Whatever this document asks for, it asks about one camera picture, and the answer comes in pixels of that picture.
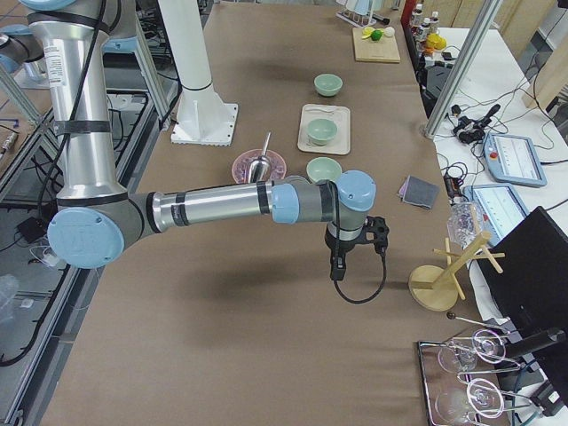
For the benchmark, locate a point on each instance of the pink bowl with ice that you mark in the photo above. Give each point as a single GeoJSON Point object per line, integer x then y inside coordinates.
{"type": "Point", "coordinates": [240, 166]}

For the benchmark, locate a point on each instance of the cream serving tray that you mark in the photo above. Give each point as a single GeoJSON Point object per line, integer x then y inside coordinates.
{"type": "Point", "coordinates": [341, 116]}

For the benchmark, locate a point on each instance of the green bowl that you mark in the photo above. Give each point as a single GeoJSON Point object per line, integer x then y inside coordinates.
{"type": "Point", "coordinates": [323, 168]}
{"type": "Point", "coordinates": [328, 85]}
{"type": "Point", "coordinates": [321, 131]}

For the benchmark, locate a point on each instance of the lemon slices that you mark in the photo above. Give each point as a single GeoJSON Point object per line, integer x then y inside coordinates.
{"type": "Point", "coordinates": [367, 32]}

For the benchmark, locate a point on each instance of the bamboo cutting board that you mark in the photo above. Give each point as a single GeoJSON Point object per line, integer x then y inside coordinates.
{"type": "Point", "coordinates": [366, 50]}

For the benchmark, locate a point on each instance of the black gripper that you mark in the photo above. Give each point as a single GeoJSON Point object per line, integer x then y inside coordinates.
{"type": "Point", "coordinates": [342, 247]}

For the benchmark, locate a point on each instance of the metal ice scoop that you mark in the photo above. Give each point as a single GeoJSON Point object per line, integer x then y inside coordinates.
{"type": "Point", "coordinates": [260, 168]}

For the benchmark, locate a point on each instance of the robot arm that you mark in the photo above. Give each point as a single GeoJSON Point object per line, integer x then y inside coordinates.
{"type": "Point", "coordinates": [98, 218]}

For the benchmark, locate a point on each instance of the blue teach pendant near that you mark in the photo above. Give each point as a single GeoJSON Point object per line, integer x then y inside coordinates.
{"type": "Point", "coordinates": [501, 205]}

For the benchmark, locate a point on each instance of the blue teach pendant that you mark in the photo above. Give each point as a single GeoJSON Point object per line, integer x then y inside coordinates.
{"type": "Point", "coordinates": [513, 159]}
{"type": "Point", "coordinates": [501, 205]}

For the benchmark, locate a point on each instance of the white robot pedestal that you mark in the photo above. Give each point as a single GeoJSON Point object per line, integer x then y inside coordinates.
{"type": "Point", "coordinates": [203, 118]}

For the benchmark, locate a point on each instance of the grey folded cloth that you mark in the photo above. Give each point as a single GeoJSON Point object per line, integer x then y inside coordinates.
{"type": "Point", "coordinates": [418, 192]}

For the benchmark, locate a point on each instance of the aluminium frame post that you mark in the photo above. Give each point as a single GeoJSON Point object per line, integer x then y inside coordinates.
{"type": "Point", "coordinates": [480, 38]}

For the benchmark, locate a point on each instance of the wine glass rack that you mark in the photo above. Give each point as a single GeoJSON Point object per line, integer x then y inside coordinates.
{"type": "Point", "coordinates": [489, 376]}

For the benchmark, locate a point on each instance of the green bowl on tray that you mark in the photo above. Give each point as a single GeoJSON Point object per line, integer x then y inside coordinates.
{"type": "Point", "coordinates": [321, 131]}

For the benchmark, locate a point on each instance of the wooden mug tree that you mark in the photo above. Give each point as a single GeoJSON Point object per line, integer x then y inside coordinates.
{"type": "Point", "coordinates": [438, 289]}

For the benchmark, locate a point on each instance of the blue teach pendant far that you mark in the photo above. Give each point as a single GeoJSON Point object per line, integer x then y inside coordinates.
{"type": "Point", "coordinates": [513, 159]}

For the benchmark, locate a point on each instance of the green lime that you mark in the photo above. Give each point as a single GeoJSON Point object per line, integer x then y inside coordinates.
{"type": "Point", "coordinates": [376, 35]}

